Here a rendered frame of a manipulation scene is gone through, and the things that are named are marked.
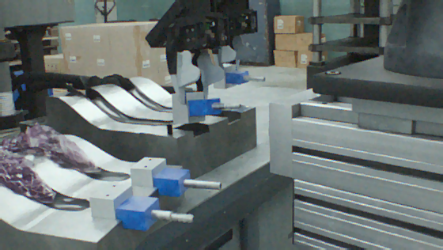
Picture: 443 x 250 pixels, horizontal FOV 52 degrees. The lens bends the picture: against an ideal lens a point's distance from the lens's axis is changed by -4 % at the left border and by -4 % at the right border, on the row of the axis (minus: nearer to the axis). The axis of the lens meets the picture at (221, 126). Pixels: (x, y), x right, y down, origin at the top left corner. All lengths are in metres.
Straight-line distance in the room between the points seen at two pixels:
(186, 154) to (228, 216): 0.18
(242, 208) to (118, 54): 4.08
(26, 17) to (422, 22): 1.35
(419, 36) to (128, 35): 4.45
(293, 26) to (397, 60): 7.24
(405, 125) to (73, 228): 0.40
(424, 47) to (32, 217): 0.50
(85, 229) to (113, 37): 4.45
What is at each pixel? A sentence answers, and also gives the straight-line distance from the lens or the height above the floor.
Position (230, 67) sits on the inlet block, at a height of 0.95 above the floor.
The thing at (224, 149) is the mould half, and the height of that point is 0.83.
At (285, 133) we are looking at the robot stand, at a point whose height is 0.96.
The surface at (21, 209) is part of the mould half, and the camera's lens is 0.66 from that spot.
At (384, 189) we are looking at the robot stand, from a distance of 0.51.
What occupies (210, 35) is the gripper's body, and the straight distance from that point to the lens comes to 0.82.
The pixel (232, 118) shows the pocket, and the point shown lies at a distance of 0.97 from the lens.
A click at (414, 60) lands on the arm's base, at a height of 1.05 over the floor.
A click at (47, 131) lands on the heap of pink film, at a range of 0.81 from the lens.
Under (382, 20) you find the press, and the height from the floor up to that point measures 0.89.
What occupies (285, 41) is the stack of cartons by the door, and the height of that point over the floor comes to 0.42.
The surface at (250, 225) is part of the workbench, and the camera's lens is 1.02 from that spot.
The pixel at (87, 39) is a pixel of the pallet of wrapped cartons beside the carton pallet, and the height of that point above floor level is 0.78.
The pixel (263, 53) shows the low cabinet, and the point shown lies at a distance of 7.93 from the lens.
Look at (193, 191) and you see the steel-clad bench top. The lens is 0.81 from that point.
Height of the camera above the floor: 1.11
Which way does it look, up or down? 15 degrees down
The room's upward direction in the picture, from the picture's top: 3 degrees counter-clockwise
